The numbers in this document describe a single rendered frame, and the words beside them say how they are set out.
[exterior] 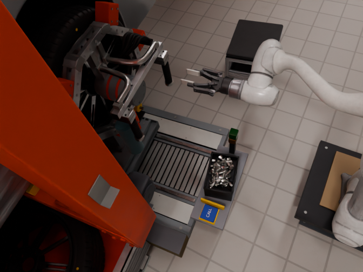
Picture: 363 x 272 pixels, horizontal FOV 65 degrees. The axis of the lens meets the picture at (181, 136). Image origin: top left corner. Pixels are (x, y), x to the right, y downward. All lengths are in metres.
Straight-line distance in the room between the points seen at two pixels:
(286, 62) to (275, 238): 1.09
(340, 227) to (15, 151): 1.29
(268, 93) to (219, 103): 1.08
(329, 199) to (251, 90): 0.77
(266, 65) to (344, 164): 0.80
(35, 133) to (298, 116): 1.99
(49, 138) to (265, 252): 1.54
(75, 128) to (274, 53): 0.91
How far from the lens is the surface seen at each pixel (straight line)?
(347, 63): 2.77
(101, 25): 1.31
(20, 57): 0.53
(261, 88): 1.28
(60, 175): 0.68
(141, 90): 1.38
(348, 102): 1.13
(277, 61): 1.30
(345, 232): 1.48
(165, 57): 1.35
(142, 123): 2.02
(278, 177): 2.05
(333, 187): 1.76
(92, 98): 1.50
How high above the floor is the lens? 1.87
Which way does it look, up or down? 59 degrees down
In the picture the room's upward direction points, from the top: 13 degrees counter-clockwise
